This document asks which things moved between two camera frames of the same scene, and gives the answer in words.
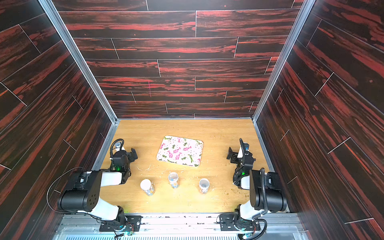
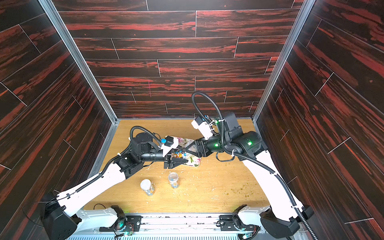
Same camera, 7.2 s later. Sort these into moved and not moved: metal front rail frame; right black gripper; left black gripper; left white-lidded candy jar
Moved: right black gripper; left black gripper
Not moved: left white-lidded candy jar; metal front rail frame
